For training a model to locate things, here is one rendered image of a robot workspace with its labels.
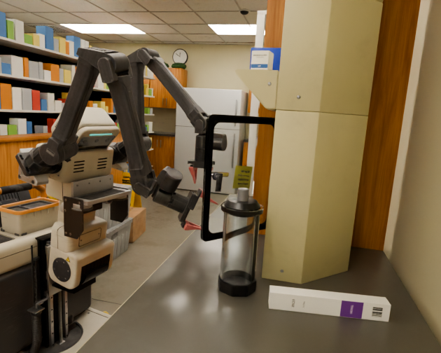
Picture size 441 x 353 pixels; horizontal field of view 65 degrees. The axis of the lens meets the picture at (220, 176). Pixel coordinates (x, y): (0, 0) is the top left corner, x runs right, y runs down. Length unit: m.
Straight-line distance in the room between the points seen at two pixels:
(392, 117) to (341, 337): 0.77
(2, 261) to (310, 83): 1.36
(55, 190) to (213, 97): 4.68
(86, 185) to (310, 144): 0.92
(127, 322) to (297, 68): 0.72
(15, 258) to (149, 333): 1.03
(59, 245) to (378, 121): 1.30
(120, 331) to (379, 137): 1.01
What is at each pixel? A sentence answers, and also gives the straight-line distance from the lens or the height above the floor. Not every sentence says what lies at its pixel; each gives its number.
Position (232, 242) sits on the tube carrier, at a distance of 0.87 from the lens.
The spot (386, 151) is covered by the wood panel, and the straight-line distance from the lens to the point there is 1.33.
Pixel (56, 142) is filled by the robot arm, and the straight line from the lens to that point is 1.25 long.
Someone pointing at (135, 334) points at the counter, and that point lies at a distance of 0.80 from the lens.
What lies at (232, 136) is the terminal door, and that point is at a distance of 1.10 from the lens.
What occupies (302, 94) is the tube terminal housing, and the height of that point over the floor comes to 1.45.
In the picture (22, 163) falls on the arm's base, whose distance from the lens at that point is 1.37.
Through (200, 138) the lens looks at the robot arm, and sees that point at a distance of 1.42.
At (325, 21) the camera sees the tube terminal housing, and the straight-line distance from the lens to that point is 0.96.
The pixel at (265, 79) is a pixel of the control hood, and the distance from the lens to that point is 0.94.
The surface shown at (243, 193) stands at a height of 1.20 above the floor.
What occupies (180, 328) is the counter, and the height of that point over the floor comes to 0.94.
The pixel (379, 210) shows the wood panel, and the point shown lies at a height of 1.09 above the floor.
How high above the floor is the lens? 1.39
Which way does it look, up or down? 10 degrees down
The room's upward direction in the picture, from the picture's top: 3 degrees clockwise
